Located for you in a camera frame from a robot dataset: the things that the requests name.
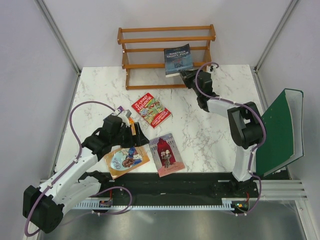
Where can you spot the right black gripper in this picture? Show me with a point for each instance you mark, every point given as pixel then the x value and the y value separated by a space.
pixel 187 75

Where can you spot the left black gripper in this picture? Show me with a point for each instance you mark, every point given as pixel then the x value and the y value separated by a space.
pixel 139 139

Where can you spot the Nineteen Eighty-Four blue book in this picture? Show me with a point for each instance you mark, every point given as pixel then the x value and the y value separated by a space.
pixel 177 59

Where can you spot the grey red curtain book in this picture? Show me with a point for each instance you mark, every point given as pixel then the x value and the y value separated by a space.
pixel 166 156

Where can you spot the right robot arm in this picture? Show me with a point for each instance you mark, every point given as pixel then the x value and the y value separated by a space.
pixel 244 119

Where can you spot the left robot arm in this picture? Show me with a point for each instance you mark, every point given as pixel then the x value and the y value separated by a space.
pixel 46 205

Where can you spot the orange Charlie book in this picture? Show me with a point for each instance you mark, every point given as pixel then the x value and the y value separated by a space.
pixel 119 163

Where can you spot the red Treehouse book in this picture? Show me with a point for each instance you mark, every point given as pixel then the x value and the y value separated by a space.
pixel 151 110

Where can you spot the Roald Dahl yellow purple book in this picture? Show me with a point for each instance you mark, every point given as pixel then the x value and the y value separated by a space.
pixel 120 108

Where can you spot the wooden book rack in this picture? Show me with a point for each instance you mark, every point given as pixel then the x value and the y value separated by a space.
pixel 143 48

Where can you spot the green lever arch file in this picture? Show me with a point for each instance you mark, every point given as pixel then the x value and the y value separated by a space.
pixel 284 142

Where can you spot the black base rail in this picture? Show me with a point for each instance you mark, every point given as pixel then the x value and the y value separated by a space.
pixel 141 189

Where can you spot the white slotted cable duct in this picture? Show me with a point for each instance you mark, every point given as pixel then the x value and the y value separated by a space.
pixel 100 205

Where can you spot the right aluminium frame post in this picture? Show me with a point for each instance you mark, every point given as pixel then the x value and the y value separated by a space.
pixel 275 35

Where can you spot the aluminium front rail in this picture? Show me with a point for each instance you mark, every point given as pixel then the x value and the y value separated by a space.
pixel 275 190

